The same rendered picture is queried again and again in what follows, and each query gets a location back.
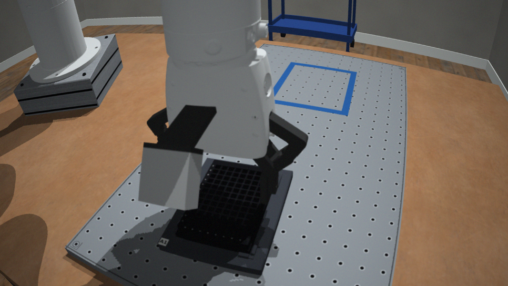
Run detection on grey perforated breadboard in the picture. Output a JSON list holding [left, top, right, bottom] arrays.
[[65, 44, 407, 286]]

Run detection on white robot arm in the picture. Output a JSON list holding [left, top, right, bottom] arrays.
[[17, 0, 268, 210]]

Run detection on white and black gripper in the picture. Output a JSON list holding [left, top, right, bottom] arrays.
[[147, 44, 308, 204]]

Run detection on blue tape outline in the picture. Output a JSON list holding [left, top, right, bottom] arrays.
[[274, 62, 357, 116]]

